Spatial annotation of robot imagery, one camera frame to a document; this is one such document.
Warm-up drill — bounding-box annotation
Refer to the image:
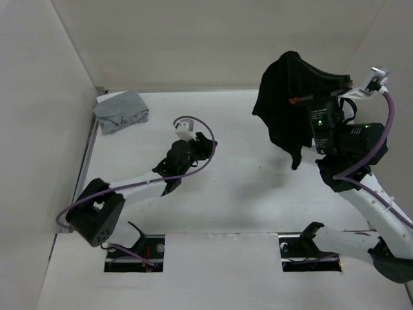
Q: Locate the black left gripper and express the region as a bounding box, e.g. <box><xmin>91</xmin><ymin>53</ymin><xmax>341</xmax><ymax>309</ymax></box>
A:
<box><xmin>177</xmin><ymin>132</ymin><xmax>216</xmax><ymax>176</ymax></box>

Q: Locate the black tank top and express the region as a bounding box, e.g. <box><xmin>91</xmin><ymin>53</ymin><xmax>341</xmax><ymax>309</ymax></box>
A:
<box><xmin>252</xmin><ymin>51</ymin><xmax>348</xmax><ymax>170</ymax></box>

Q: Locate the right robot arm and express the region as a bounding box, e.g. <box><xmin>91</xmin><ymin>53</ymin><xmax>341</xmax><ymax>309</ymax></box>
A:
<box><xmin>288</xmin><ymin>71</ymin><xmax>412</xmax><ymax>284</ymax></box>

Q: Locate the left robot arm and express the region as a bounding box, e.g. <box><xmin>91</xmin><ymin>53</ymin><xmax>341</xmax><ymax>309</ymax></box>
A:
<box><xmin>65</xmin><ymin>132</ymin><xmax>217</xmax><ymax>258</ymax></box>

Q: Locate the folded grey tank top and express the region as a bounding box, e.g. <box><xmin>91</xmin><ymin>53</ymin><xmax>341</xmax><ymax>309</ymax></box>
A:
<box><xmin>93</xmin><ymin>90</ymin><xmax>149</xmax><ymax>135</ymax></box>

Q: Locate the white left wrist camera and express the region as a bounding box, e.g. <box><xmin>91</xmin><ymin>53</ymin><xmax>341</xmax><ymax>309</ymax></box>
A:
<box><xmin>174</xmin><ymin>118</ymin><xmax>196</xmax><ymax>141</ymax></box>

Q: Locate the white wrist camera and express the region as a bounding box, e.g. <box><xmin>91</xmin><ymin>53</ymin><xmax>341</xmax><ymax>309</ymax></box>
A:
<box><xmin>345</xmin><ymin>66</ymin><xmax>389</xmax><ymax>99</ymax></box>
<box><xmin>174</xmin><ymin>118</ymin><xmax>196</xmax><ymax>141</ymax></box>

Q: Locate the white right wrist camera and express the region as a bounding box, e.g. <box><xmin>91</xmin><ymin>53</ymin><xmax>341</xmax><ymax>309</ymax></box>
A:
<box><xmin>345</xmin><ymin>66</ymin><xmax>389</xmax><ymax>99</ymax></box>

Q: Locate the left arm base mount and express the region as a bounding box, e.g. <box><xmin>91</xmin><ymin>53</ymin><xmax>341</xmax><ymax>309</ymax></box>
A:
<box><xmin>104</xmin><ymin>235</ymin><xmax>166</xmax><ymax>273</ymax></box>

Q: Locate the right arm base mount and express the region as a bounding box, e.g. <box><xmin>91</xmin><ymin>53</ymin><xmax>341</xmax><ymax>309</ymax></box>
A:
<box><xmin>278</xmin><ymin>234</ymin><xmax>342</xmax><ymax>273</ymax></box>

